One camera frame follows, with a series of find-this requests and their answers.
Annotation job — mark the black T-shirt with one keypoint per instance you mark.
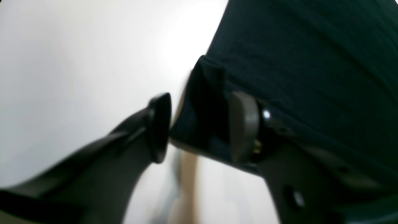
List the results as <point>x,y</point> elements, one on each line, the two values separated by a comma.
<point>328,69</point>

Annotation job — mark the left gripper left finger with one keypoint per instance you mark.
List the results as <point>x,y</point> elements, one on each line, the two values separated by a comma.
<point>94,185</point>

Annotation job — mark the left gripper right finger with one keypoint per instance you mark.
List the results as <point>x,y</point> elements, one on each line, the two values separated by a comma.
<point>308,185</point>

